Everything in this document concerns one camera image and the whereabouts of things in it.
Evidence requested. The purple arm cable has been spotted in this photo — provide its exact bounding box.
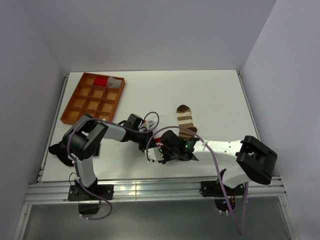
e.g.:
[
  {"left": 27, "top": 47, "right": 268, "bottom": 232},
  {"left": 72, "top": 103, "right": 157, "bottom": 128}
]
[
  {"left": 146, "top": 126, "right": 251, "bottom": 236},
  {"left": 66, "top": 111, "right": 161, "bottom": 221}
]

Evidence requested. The rolled red sock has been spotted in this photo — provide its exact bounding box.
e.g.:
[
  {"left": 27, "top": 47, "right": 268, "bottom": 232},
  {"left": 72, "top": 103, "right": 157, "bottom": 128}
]
[{"left": 93, "top": 76, "right": 109, "bottom": 87}]

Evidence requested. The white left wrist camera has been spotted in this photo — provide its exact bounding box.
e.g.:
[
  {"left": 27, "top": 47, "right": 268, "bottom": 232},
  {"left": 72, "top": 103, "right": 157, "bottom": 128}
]
[{"left": 142, "top": 120, "right": 155, "bottom": 129}]

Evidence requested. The rolled grey sock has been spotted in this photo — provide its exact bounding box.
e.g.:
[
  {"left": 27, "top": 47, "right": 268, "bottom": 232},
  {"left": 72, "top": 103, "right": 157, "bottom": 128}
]
[{"left": 106, "top": 76, "right": 122, "bottom": 89}]

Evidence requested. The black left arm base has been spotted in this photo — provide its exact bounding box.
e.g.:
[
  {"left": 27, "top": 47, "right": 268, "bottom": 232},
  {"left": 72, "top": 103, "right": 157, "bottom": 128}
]
[{"left": 67, "top": 184, "right": 114, "bottom": 218}]

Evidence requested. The aluminium front rail frame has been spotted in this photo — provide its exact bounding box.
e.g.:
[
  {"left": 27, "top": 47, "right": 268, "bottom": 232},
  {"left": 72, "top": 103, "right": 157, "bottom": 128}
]
[{"left": 23, "top": 176, "right": 287, "bottom": 205}]

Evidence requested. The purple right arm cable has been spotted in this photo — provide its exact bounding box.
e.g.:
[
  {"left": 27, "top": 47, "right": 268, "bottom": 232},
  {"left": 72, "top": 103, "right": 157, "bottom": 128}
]
[{"left": 146, "top": 126, "right": 251, "bottom": 236}]

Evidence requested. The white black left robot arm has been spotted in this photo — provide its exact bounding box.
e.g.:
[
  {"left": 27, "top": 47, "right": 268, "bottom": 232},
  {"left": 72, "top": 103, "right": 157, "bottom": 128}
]
[{"left": 48, "top": 113, "right": 157, "bottom": 200}]

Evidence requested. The brown beige striped sock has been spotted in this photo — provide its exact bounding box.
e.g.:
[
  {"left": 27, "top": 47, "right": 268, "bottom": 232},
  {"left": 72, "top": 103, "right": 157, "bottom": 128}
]
[{"left": 176, "top": 104, "right": 198, "bottom": 140}]

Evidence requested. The brown wooden compartment tray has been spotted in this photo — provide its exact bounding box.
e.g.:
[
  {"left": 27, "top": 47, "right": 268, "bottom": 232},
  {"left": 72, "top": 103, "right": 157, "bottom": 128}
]
[{"left": 60, "top": 72, "right": 125, "bottom": 125}]

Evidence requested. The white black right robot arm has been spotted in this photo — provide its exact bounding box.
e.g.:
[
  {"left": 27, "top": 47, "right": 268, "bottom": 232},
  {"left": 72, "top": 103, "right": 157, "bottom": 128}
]
[{"left": 159, "top": 130, "right": 278, "bottom": 195}]

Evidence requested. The red white striped sock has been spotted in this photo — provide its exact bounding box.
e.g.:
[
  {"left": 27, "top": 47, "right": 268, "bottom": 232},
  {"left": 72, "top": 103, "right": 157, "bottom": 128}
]
[{"left": 154, "top": 137, "right": 163, "bottom": 146}]

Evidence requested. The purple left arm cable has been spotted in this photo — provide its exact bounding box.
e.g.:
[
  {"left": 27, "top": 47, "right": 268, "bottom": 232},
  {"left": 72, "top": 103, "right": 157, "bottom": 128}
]
[{"left": 66, "top": 111, "right": 161, "bottom": 221}]

